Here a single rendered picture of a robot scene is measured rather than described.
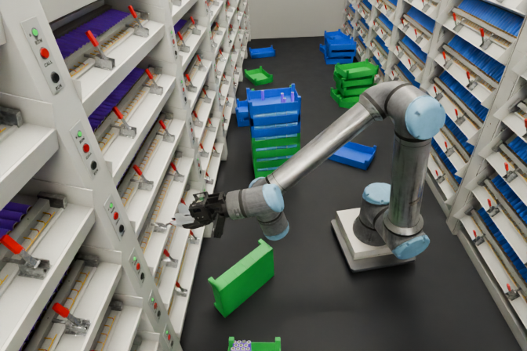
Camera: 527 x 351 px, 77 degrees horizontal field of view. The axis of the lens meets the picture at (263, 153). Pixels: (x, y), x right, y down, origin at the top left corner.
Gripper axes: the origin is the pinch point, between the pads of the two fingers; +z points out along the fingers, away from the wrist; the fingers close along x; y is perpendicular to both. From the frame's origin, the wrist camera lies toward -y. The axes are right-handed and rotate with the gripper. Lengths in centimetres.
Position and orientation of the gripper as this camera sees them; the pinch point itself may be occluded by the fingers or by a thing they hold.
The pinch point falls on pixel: (175, 221)
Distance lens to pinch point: 117.5
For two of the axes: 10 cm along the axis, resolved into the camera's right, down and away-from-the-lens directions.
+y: -2.8, -7.9, -5.5
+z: -9.6, 2.1, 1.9
